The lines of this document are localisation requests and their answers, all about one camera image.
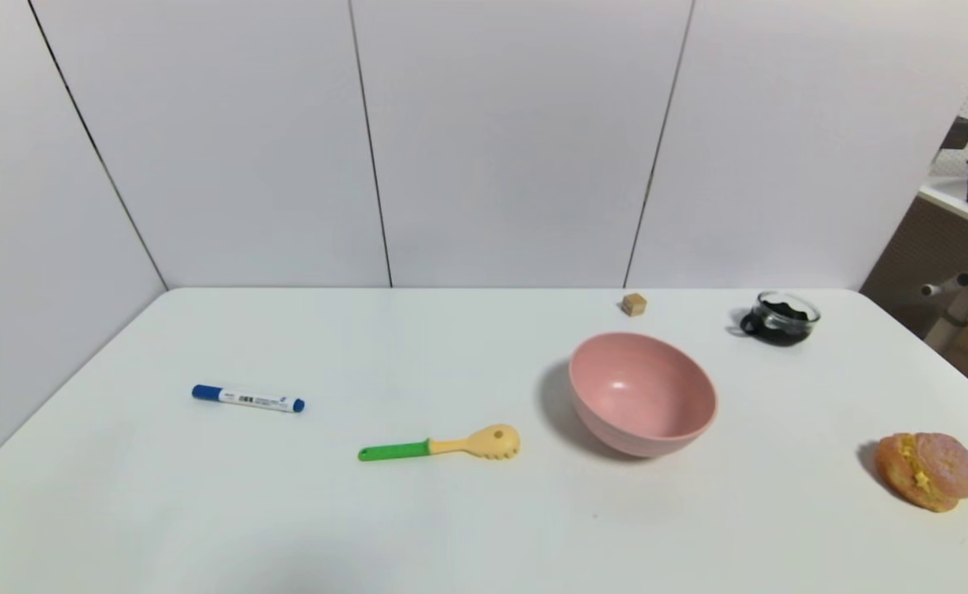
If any pink yellow cream bun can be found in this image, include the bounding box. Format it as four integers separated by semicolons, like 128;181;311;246
875;432;968;513

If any pink bowl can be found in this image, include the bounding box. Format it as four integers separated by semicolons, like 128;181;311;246
568;332;718;460

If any blue white whiteboard marker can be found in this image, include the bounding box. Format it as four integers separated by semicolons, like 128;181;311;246
191;384;306;413

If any glass cup with black contents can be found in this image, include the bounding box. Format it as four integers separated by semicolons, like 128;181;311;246
739;290;821;347

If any brown perforated panel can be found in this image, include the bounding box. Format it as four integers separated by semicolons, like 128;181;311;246
860;195;968;337

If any white shelf board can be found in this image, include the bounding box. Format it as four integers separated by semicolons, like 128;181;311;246
918;177;968;241

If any green handled yellow pasta spoon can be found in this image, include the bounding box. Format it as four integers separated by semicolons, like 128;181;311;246
357;424;522;463

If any white crank handle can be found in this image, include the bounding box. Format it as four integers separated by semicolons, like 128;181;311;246
921;271;968;298

